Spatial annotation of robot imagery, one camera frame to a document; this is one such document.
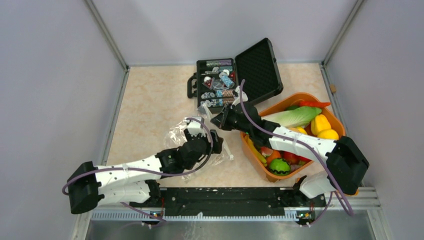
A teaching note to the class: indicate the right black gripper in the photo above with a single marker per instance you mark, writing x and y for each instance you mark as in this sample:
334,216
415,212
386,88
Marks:
221,120

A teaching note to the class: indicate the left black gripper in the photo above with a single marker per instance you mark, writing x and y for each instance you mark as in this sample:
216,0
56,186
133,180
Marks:
217,142

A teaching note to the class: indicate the clear zip top bag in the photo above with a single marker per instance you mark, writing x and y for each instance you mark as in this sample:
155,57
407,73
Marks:
197,163

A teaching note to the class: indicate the toy watermelon slice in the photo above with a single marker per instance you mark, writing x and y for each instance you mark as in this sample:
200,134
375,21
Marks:
266,152

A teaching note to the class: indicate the toy red chili pepper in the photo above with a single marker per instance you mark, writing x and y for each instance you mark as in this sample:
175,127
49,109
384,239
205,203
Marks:
314,104

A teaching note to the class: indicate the toy peach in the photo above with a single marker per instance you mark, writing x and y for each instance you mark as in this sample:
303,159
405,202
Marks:
298,130

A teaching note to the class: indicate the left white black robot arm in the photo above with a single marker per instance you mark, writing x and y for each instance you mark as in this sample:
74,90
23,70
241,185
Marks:
91,186

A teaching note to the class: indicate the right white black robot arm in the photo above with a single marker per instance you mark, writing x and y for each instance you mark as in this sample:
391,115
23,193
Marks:
343,162

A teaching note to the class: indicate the black poker chip case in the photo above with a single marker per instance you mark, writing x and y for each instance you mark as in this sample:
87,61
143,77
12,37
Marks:
214,81

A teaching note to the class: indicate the toy yellow banana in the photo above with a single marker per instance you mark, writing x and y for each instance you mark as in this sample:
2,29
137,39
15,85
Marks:
256,153

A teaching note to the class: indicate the toy orange fruit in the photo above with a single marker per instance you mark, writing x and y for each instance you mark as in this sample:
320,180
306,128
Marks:
274,155

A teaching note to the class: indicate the toy green white cabbage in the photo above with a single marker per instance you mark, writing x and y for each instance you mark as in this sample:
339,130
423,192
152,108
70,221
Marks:
298,117

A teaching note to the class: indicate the toy red apple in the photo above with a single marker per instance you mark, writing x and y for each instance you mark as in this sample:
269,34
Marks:
290,158

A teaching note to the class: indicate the toy yellow bell pepper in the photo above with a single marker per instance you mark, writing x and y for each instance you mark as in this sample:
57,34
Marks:
319,123

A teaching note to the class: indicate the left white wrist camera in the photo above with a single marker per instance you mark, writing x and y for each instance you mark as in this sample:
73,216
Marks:
194,125

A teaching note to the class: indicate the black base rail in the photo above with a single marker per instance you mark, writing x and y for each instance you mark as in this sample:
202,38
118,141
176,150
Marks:
231,201

